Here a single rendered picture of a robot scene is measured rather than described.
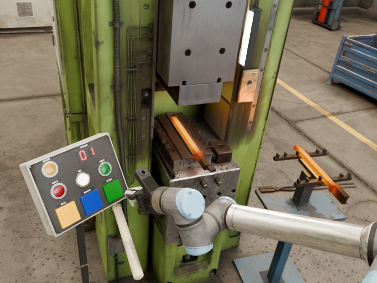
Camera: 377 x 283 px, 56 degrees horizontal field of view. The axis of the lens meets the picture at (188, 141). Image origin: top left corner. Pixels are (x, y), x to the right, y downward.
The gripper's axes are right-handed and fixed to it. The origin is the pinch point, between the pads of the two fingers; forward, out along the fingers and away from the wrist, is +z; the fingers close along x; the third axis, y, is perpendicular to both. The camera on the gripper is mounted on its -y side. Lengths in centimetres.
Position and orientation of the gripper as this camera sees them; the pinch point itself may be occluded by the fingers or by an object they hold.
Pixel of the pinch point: (127, 190)
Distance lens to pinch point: 137.9
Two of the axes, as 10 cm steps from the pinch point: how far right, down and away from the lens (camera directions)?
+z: -6.7, 0.5, 7.4
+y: 2.9, 9.4, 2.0
